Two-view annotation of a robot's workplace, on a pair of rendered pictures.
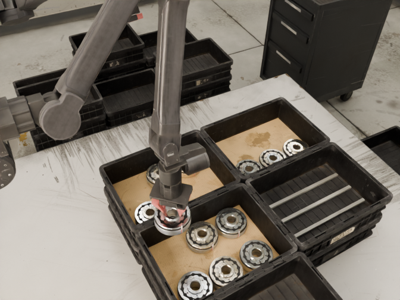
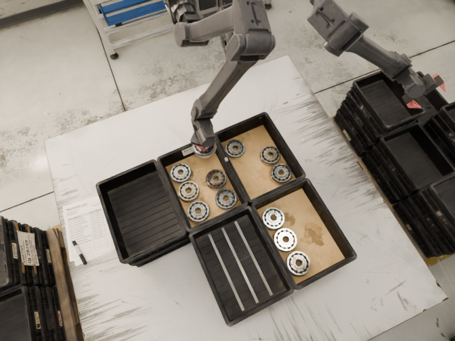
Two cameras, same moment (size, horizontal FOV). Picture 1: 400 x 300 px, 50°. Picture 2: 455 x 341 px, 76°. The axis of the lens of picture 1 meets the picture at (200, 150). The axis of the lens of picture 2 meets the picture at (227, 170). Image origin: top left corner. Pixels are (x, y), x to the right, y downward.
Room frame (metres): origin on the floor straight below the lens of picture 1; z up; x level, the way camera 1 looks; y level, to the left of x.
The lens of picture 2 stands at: (0.89, -0.51, 2.19)
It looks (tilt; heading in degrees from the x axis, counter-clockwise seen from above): 67 degrees down; 98
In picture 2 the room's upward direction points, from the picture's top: 3 degrees counter-clockwise
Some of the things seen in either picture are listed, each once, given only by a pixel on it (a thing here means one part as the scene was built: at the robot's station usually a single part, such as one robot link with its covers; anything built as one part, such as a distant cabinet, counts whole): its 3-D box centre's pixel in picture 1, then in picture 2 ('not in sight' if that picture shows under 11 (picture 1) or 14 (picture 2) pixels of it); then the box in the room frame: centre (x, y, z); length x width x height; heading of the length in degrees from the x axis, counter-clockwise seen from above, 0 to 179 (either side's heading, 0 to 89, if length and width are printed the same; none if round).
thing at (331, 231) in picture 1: (317, 190); (239, 261); (0.91, -0.40, 0.92); 0.40 x 0.30 x 0.02; 121
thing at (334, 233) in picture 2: (262, 146); (299, 232); (1.16, -0.24, 0.87); 0.40 x 0.30 x 0.11; 121
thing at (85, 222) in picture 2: not in sight; (87, 227); (0.12, -0.28, 0.70); 0.33 x 0.23 x 0.01; 119
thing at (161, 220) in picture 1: (172, 213); (204, 145); (0.71, 0.07, 1.04); 0.10 x 0.10 x 0.01
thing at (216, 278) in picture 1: (225, 271); (188, 190); (0.64, -0.09, 0.86); 0.10 x 0.10 x 0.01
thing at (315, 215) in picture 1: (314, 200); (239, 262); (0.91, -0.40, 0.87); 0.40 x 0.30 x 0.11; 121
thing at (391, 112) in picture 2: (66, 125); (373, 115); (1.80, 0.76, 0.37); 0.40 x 0.30 x 0.45; 119
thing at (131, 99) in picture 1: (133, 111); (403, 164); (1.99, 0.41, 0.31); 0.40 x 0.30 x 0.34; 119
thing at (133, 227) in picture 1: (169, 175); (258, 155); (0.96, 0.10, 0.92); 0.40 x 0.30 x 0.02; 121
